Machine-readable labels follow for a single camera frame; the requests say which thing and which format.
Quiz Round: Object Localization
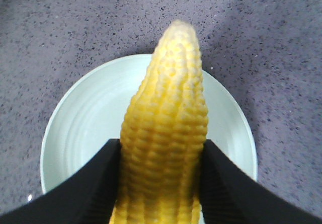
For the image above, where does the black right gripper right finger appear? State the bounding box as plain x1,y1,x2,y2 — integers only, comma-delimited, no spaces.
200,139,321,223

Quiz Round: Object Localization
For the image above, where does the yellow corn cob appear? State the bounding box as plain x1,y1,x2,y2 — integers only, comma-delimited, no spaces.
110,20,208,223

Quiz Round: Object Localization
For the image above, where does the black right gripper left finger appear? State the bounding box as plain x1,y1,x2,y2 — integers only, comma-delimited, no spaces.
1,139,121,223

